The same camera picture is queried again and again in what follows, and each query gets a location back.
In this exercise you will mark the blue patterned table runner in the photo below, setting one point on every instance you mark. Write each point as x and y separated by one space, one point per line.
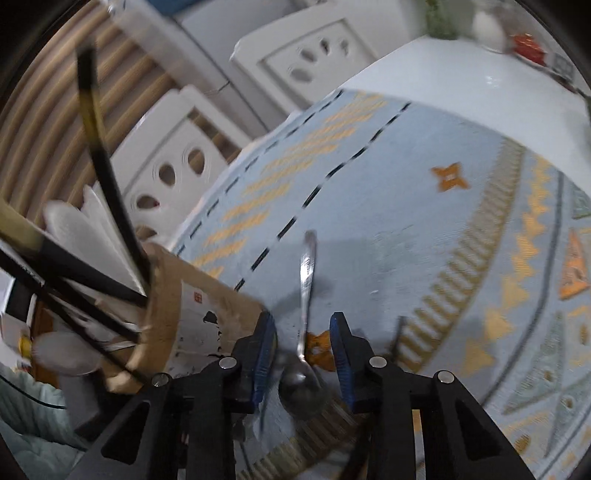
392 230

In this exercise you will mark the white dining chair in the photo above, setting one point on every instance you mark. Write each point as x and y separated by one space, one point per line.
277 50
157 138

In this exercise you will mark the white ribbed vase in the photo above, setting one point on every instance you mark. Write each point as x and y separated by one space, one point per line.
488 30

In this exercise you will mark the phone stand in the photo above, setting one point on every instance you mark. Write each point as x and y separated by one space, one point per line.
563 67

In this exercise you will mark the bundle of black chopsticks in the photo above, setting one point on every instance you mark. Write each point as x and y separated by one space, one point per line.
106 170

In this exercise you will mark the red lidded teacup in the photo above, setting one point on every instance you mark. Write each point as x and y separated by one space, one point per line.
528 46

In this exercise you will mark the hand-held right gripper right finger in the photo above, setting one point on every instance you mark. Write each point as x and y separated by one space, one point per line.
340 364

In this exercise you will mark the light green quilt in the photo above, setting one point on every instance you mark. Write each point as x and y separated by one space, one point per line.
27 429

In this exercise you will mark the brown striped window blind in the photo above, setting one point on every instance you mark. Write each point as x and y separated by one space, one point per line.
46 115

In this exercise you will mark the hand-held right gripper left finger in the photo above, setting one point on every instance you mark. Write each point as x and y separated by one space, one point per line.
263 360

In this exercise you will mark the clear glass vase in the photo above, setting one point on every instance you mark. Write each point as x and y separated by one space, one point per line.
441 18

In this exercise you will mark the white rice paddle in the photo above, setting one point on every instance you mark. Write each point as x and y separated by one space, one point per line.
87 226

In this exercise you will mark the metal spoon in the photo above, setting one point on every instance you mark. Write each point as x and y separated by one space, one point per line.
302 383

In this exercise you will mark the bamboo utensil holder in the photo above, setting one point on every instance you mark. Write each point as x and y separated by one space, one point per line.
198 300

